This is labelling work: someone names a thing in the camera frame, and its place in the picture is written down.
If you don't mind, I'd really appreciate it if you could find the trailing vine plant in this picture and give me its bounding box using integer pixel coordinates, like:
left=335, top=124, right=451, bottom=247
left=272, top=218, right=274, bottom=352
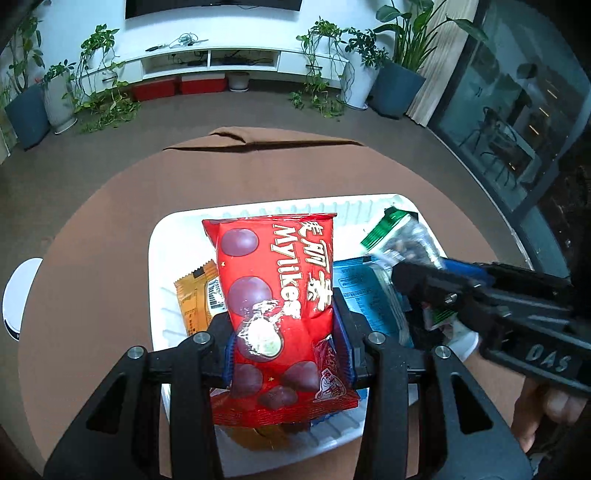
left=290, top=17, right=352, bottom=116
left=74, top=25, right=141, bottom=134

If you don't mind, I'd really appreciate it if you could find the white round stool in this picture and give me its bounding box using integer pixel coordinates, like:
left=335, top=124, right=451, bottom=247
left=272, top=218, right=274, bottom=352
left=2, top=257, right=44, bottom=342

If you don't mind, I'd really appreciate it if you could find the light blue snack packet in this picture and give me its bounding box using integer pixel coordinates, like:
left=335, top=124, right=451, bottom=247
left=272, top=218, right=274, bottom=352
left=332, top=257, right=416, bottom=349

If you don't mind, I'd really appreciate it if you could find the tree plant in blue-grey pot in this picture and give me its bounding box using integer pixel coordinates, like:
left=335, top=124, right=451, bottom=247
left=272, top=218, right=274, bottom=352
left=0, top=18, right=51, bottom=151

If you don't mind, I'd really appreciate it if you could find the beige curtain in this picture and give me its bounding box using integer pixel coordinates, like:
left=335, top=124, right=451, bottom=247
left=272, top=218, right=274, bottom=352
left=406, top=0, right=492, bottom=127

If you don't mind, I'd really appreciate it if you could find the broad-leaf plant in blue-grey pot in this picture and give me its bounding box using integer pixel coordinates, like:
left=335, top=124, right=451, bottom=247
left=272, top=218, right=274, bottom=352
left=369, top=0, right=488, bottom=118

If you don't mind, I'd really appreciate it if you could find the red chocolate ball packet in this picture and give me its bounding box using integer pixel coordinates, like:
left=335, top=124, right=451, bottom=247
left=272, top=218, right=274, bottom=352
left=202, top=212, right=362, bottom=428

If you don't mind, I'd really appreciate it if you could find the white snack packet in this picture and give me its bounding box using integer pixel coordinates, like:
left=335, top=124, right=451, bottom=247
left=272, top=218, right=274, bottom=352
left=445, top=323, right=481, bottom=365

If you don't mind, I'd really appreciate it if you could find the person's right hand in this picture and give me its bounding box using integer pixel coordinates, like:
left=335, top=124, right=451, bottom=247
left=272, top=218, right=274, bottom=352
left=510, top=376, right=589, bottom=455

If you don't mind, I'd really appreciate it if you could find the glass sliding door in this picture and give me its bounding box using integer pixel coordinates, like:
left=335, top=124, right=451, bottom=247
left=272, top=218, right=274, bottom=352
left=427, top=0, right=591, bottom=287

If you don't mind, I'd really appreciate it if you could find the clear seed packet green trim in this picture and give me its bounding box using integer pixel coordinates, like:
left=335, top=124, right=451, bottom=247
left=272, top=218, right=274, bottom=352
left=360, top=206, right=458, bottom=333

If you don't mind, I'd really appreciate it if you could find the red storage box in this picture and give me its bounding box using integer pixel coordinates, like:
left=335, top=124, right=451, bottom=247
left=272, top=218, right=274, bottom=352
left=131, top=78, right=178, bottom=102
left=179, top=74, right=228, bottom=95

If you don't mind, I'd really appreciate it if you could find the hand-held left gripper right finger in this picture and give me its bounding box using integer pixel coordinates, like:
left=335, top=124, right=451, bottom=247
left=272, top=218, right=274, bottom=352
left=331, top=288, right=534, bottom=480

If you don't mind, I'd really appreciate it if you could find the white television console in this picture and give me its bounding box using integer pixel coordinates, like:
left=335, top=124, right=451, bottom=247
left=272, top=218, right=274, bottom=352
left=85, top=44, right=349, bottom=86

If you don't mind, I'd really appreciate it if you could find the wall-mounted black television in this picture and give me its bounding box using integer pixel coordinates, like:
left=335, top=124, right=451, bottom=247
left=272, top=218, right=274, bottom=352
left=124, top=0, right=303, bottom=20

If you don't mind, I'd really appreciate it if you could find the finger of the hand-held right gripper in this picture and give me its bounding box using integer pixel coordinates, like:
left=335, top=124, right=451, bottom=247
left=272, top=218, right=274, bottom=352
left=392, top=261, right=490, bottom=344
left=441, top=258, right=497, bottom=289

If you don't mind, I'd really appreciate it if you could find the white plastic tray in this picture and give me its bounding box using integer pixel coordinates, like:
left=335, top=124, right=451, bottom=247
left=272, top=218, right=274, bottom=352
left=148, top=193, right=481, bottom=478

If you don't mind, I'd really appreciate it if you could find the orange snack packet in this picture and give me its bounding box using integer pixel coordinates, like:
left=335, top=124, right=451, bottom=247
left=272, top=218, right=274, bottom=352
left=174, top=260, right=228, bottom=337

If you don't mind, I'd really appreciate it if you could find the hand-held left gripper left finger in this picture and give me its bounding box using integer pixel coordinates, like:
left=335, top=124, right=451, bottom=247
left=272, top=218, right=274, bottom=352
left=44, top=314, right=238, bottom=480

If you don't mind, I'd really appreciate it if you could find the small plant in white pot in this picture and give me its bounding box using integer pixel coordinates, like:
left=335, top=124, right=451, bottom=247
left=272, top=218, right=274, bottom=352
left=44, top=62, right=79, bottom=134

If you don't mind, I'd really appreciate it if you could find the leafy plant in tall white pot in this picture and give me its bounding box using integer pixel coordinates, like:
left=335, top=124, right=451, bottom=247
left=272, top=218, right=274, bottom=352
left=342, top=28, right=391, bottom=110

